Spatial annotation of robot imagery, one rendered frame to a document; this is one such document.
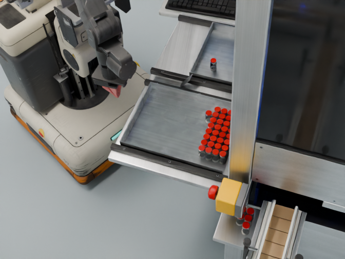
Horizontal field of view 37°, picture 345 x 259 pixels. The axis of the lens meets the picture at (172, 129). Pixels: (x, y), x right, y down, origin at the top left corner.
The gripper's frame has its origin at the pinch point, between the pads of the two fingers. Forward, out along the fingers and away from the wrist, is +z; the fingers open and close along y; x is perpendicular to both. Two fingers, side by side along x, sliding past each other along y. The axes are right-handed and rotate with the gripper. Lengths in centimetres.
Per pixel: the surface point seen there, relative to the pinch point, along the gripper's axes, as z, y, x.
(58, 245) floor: 108, -45, -13
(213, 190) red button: 9.5, 34.9, -16.7
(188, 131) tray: 21.4, 17.8, 8.3
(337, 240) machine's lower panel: 31, 70, -9
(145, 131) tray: 21.1, 4.3, 4.0
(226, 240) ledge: 23, 41, -23
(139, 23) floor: 103, -68, 136
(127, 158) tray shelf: 21.6, 2.7, -7.5
